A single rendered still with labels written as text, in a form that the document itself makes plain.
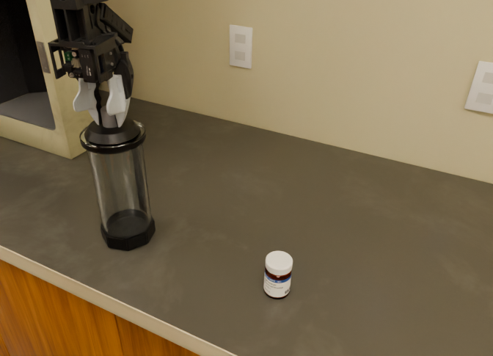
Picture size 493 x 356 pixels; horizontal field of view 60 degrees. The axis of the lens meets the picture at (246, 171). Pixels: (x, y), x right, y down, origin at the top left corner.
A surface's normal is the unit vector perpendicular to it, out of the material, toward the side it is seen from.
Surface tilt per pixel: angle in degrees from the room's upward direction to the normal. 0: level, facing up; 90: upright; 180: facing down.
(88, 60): 90
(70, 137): 90
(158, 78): 90
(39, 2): 90
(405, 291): 0
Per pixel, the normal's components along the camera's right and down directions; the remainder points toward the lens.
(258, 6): -0.44, 0.47
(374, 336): 0.03, -0.85
